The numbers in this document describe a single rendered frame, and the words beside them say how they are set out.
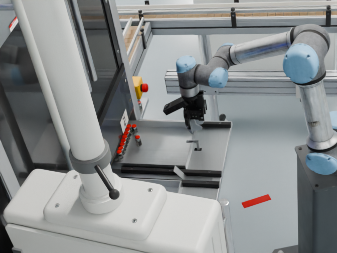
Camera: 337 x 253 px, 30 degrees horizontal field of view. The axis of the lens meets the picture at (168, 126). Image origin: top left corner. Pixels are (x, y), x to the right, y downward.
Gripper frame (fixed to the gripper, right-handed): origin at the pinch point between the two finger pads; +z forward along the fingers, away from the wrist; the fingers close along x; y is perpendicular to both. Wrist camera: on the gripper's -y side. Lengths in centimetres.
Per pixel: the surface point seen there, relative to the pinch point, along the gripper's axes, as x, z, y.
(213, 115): 86, 65, -10
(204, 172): -21.7, 1.5, 9.0
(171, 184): -28.4, 2.0, -2.6
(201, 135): 1.2, 3.5, 3.8
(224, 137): 0.4, 3.5, 13.5
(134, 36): 62, -6, -39
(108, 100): -16.9, -29.0, -24.6
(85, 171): -102, -79, 6
